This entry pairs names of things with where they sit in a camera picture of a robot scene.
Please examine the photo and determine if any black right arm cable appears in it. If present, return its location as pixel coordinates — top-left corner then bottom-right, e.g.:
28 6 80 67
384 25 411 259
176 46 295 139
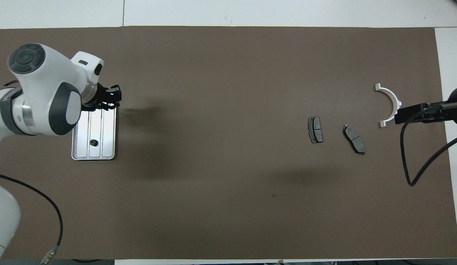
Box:
400 102 457 187

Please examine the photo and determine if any brown table mat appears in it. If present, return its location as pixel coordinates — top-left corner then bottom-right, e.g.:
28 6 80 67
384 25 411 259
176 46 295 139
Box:
0 26 457 260

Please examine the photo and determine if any silver metal tray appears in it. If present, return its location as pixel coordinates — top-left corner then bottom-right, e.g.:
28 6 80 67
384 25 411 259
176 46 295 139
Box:
71 106 117 161

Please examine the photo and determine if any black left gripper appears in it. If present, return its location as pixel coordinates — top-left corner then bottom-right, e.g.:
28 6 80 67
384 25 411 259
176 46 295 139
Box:
81 83 122 112

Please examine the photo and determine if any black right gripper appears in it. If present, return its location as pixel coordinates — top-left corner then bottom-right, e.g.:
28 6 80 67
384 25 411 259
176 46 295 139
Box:
394 85 457 128

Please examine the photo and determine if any rectangular grey brake pad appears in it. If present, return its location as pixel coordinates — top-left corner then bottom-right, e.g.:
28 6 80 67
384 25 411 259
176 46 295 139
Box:
308 117 323 144

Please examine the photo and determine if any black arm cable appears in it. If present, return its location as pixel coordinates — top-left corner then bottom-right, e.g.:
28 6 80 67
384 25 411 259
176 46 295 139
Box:
0 172 64 265
400 102 457 187

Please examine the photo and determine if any white semicircular bracket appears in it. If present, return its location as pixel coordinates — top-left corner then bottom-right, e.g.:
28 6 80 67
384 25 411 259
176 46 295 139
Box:
375 83 403 128

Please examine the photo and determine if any grey brake pad with tabs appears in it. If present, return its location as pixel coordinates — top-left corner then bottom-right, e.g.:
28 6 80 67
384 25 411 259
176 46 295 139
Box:
342 124 366 155

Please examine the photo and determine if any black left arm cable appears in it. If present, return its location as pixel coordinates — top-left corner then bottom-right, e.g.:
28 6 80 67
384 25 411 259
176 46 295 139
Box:
0 172 64 265

